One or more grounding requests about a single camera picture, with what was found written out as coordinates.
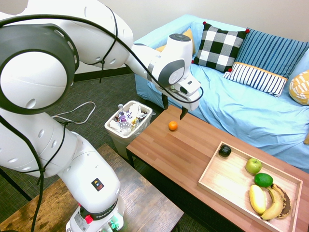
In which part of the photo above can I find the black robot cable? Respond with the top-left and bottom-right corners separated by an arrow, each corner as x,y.
0,4 -> 205,232

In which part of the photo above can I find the dark wooden robot table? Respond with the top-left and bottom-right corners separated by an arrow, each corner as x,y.
0,143 -> 185,232

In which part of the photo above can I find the reddish wooden coffee table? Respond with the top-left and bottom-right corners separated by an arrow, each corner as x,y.
126,104 -> 309,232

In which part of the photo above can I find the navy white striped cushion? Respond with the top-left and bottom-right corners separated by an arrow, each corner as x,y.
222,62 -> 289,98

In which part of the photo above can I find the black white checked cushion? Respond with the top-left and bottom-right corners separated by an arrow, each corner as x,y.
192,21 -> 251,73

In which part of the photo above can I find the white trash bin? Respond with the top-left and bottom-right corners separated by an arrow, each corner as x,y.
104,100 -> 154,160

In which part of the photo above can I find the clear plastic bottle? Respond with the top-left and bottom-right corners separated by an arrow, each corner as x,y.
117,103 -> 131,131

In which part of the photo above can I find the crumpled white paper trash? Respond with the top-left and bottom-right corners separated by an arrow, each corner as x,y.
127,102 -> 143,119

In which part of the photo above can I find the yellow white patterned cushion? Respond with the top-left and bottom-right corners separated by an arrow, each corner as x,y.
288,70 -> 309,106

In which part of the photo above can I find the light wooden tray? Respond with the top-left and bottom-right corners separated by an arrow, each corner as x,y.
197,141 -> 304,232

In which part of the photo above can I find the green apple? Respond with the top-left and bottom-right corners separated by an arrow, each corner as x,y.
245,158 -> 263,175

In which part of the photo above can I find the green lime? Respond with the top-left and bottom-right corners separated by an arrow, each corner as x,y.
253,173 -> 274,189

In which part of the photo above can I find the dark avocado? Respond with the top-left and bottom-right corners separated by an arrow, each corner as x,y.
218,145 -> 232,158

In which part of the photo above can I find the blue striped cushion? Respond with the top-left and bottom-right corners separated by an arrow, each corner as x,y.
235,29 -> 309,79

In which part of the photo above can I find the sofa with light blue cover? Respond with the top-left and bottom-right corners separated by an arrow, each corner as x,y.
134,14 -> 309,174

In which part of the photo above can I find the long yellow banana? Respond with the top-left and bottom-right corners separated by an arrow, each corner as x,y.
260,185 -> 284,221

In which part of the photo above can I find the short plump yellow banana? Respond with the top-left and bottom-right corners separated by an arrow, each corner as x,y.
249,184 -> 267,216

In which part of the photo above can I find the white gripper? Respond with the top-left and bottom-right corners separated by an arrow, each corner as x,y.
158,73 -> 202,120

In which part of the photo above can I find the white floor cable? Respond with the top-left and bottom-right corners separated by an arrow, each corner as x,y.
51,101 -> 97,124

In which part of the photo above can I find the brown overripe banana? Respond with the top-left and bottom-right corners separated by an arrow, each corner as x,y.
272,183 -> 293,219

